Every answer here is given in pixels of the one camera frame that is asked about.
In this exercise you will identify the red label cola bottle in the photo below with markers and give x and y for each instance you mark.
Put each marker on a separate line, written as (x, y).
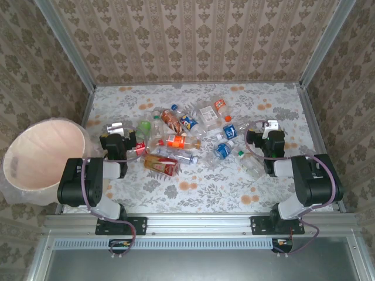
(140, 147)

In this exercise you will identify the green label clear bottle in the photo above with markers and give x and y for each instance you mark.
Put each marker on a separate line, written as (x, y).
(143, 126)

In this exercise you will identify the clear bottle green cap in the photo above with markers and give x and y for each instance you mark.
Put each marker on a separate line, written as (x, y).
(252, 165)

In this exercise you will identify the clear bottle crane print label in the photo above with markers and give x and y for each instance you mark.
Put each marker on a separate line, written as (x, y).
(157, 127)

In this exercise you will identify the red gold label bottle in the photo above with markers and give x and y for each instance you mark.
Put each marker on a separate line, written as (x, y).
(161, 166)

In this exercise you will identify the brown label bottle cream cap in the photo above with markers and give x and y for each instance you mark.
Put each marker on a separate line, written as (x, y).
(171, 120)

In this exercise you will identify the orange label bottle white cap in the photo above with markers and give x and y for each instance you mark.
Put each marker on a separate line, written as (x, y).
(219, 104)

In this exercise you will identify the large clear bottle white label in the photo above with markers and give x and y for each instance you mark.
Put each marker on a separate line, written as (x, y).
(208, 116)

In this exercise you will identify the clear bottle bluish base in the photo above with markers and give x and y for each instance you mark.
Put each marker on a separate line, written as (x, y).
(181, 156)

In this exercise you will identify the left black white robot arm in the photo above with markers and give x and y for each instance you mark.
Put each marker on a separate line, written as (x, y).
(79, 187)

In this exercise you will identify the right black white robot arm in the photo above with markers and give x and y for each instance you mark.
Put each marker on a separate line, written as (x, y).
(316, 187)

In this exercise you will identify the floral tablecloth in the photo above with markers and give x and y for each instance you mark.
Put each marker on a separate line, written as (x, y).
(205, 193)

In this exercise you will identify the grey metal panel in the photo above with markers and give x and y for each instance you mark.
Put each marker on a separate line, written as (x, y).
(190, 266)

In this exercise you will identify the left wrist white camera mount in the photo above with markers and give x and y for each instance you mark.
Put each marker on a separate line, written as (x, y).
(115, 128)

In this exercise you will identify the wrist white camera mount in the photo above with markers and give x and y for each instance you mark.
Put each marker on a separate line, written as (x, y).
(271, 126)
(115, 128)

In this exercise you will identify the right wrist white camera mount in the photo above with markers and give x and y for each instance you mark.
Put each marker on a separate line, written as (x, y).
(271, 126)

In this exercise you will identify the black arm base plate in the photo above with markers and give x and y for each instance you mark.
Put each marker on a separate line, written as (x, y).
(257, 225)
(140, 225)

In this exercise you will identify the aluminium mounting rail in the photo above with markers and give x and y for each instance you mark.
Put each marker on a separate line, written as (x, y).
(199, 224)

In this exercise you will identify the aluminium frame post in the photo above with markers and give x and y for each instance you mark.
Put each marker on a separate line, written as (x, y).
(325, 44)
(69, 47)

